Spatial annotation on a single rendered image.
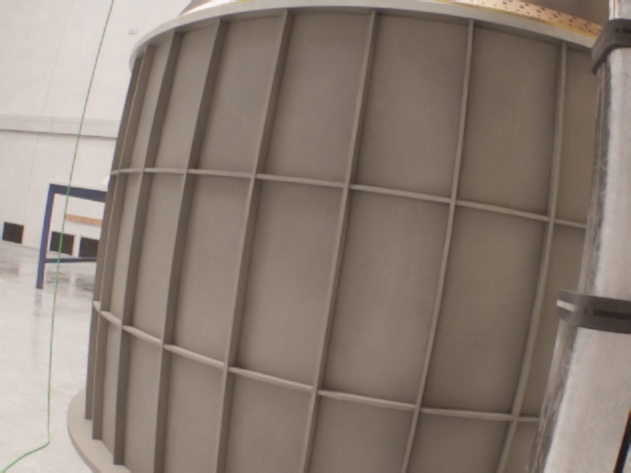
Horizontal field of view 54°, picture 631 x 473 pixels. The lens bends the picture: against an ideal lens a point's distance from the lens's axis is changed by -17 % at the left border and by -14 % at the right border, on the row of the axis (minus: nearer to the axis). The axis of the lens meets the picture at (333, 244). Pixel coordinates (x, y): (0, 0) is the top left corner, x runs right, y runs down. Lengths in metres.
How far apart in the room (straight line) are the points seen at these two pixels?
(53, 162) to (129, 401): 6.88
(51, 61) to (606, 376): 8.61
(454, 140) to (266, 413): 0.64
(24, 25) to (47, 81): 1.06
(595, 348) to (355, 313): 0.87
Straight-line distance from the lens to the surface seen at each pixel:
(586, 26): 1.47
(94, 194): 5.23
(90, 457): 1.83
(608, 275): 0.52
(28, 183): 8.68
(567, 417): 0.51
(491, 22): 1.35
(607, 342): 0.51
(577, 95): 1.40
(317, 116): 1.39
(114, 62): 8.35
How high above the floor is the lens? 0.67
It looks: level
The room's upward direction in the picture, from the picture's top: 9 degrees clockwise
